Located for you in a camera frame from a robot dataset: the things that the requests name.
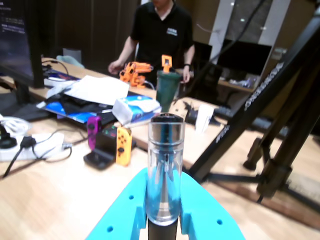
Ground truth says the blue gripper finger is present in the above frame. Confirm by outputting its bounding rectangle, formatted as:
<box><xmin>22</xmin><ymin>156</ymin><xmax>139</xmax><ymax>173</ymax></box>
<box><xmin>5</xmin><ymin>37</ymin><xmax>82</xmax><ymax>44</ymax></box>
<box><xmin>84</xmin><ymin>167</ymin><xmax>148</xmax><ymax>240</ymax></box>
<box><xmin>178</xmin><ymin>171</ymin><xmax>247</xmax><ymax>240</ymax></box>

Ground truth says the clear stick pen black grip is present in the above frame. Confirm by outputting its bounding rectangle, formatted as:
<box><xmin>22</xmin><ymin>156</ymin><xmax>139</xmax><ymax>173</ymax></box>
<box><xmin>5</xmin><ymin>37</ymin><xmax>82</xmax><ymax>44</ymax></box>
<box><xmin>146</xmin><ymin>112</ymin><xmax>186</xmax><ymax>240</ymax></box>

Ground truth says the person left forearm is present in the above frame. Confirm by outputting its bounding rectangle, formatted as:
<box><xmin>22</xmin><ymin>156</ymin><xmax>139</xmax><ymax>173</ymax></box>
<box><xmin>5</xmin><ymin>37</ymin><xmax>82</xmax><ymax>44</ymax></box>
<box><xmin>183</xmin><ymin>43</ymin><xmax>196</xmax><ymax>67</ymax></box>

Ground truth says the person right forearm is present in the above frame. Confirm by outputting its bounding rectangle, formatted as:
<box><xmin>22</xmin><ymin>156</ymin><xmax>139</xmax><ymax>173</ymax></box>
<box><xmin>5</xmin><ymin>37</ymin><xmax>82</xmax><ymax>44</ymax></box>
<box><xmin>116</xmin><ymin>36</ymin><xmax>140</xmax><ymax>67</ymax></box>

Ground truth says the person left hand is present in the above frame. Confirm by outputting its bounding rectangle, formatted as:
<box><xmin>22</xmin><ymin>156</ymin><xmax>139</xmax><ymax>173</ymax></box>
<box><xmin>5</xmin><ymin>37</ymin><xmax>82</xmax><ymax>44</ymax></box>
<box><xmin>181</xmin><ymin>68</ymin><xmax>192</xmax><ymax>83</ymax></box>

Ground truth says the person right hand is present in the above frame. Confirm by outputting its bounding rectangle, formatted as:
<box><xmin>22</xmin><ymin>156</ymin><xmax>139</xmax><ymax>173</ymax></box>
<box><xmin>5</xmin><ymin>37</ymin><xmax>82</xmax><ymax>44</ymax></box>
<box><xmin>107</xmin><ymin>61</ymin><xmax>125</xmax><ymax>75</ymax></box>

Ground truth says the black controller charging dock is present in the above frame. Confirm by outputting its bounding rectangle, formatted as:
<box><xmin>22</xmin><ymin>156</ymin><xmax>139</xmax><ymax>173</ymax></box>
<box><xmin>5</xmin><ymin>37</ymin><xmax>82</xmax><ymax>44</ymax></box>
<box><xmin>83</xmin><ymin>126</ymin><xmax>118</xmax><ymax>171</ymax></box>

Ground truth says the orange game controller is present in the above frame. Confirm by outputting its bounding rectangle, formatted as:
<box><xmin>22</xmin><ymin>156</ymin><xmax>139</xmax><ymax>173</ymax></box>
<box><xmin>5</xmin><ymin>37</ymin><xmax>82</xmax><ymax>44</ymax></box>
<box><xmin>115</xmin><ymin>126</ymin><xmax>133</xmax><ymax>167</ymax></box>

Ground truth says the purple game controller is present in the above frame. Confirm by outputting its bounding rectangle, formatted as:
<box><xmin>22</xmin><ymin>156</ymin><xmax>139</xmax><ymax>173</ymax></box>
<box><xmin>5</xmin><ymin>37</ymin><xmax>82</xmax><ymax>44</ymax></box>
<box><xmin>86</xmin><ymin>115</ymin><xmax>103</xmax><ymax>151</ymax></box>

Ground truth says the white blue tissue pack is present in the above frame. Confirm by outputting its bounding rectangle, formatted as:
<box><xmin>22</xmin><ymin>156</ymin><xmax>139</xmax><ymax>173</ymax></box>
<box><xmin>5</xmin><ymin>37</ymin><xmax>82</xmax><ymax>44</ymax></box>
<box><xmin>112</xmin><ymin>96</ymin><xmax>162</xmax><ymax>128</ymax></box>

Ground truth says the white power strip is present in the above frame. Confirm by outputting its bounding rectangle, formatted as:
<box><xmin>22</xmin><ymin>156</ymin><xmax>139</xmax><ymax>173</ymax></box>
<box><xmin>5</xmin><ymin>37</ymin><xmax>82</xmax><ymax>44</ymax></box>
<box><xmin>0</xmin><ymin>132</ymin><xmax>66</xmax><ymax>161</ymax></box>

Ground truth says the blue folder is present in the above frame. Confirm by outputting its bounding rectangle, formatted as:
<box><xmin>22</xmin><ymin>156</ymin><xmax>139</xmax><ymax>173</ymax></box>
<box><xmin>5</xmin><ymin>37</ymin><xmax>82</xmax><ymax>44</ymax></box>
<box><xmin>37</xmin><ymin>99</ymin><xmax>113</xmax><ymax>123</ymax></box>

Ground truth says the black power plug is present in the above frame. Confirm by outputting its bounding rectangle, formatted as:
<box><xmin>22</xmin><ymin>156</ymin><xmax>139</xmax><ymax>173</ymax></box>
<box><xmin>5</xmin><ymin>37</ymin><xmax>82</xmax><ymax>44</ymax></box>
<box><xmin>19</xmin><ymin>136</ymin><xmax>37</xmax><ymax>148</ymax></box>

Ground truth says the white paper sheet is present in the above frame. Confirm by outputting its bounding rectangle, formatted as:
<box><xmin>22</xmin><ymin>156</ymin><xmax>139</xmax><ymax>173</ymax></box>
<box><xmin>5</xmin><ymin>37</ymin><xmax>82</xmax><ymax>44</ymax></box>
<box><xmin>46</xmin><ymin>74</ymin><xmax>130</xmax><ymax>106</ymax></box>

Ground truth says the dark green cup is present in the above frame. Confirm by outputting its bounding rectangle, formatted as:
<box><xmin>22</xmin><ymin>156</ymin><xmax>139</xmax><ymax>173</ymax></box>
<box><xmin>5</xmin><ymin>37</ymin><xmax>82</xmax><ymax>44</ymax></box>
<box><xmin>156</xmin><ymin>69</ymin><xmax>182</xmax><ymax>113</ymax></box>

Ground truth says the black round object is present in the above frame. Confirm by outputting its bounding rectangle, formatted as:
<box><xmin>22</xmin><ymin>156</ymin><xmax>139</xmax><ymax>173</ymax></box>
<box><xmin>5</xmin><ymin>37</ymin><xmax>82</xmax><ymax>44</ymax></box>
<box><xmin>0</xmin><ymin>127</ymin><xmax>18</xmax><ymax>148</ymax></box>

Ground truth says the dark background monitor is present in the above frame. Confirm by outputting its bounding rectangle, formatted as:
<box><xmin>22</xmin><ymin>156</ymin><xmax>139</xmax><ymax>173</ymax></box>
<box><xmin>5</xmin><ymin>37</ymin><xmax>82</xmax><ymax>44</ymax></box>
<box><xmin>217</xmin><ymin>38</ymin><xmax>272</xmax><ymax>76</ymax></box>

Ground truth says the person in black polo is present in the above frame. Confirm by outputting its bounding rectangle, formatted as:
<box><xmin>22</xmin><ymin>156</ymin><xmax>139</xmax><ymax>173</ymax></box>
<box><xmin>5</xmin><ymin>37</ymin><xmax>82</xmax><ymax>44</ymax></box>
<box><xmin>129</xmin><ymin>0</ymin><xmax>195</xmax><ymax>73</ymax></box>

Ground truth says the black computer monitor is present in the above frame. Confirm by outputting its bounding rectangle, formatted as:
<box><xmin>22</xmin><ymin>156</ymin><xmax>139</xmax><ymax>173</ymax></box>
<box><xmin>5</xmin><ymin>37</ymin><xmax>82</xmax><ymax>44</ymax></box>
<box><xmin>0</xmin><ymin>0</ymin><xmax>46</xmax><ymax>88</ymax></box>

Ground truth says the black camera tripod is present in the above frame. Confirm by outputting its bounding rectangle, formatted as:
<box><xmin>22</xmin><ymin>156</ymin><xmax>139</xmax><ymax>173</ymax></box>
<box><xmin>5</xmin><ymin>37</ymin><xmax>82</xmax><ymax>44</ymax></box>
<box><xmin>184</xmin><ymin>7</ymin><xmax>320</xmax><ymax>203</ymax></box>

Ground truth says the white coiled cable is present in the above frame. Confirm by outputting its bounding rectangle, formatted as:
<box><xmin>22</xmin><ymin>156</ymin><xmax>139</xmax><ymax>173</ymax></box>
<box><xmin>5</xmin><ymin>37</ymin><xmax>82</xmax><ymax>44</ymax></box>
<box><xmin>0</xmin><ymin>116</ymin><xmax>30</xmax><ymax>136</ymax></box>

